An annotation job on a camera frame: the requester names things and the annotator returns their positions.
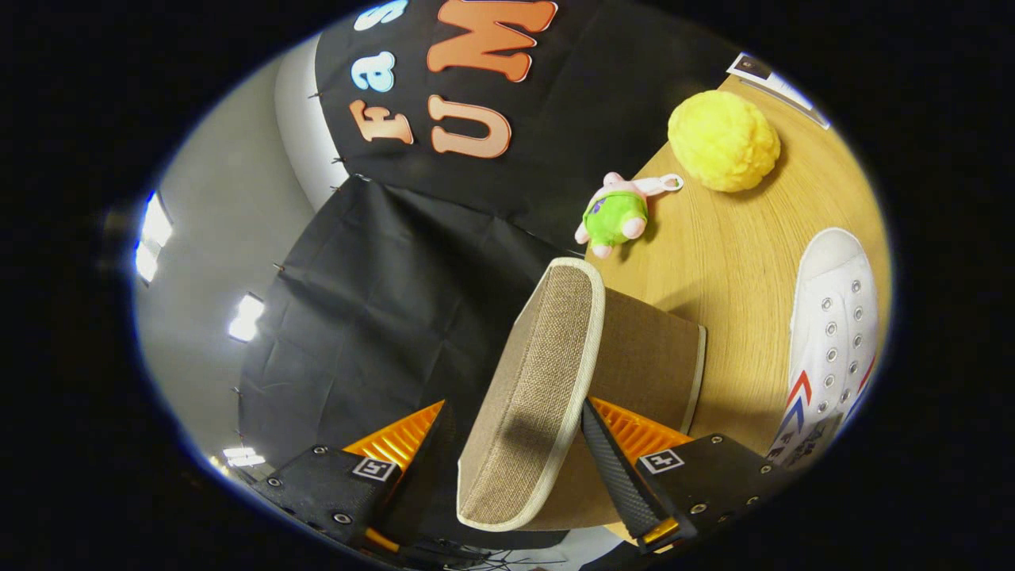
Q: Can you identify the white book dark cover photo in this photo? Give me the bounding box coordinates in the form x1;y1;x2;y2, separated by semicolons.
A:
726;52;832;130

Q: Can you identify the black backdrop cloth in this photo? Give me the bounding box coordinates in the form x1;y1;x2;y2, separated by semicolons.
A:
238;0;746;556

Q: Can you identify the long ceiling light tube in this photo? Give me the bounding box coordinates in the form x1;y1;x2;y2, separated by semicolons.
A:
228;292;265;343

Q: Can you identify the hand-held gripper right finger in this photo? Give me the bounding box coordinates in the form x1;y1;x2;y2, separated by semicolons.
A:
580;397;794;556

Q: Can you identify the pink and green plush toy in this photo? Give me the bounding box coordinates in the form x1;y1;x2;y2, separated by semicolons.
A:
574;171;684;259

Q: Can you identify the white canvas shoe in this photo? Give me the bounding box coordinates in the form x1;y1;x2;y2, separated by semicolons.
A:
765;228;883;470

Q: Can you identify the large ceiling light panel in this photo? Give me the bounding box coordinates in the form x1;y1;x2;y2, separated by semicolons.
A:
135;190;174;285

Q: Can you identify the brown fabric storage box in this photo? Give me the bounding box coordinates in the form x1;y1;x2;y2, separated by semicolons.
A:
456;256;708;534

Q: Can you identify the yellow plush toy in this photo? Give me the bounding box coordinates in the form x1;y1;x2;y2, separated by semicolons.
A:
668;90;782;194

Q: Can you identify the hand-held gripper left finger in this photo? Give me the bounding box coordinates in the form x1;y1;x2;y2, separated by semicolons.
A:
250;399;469;556

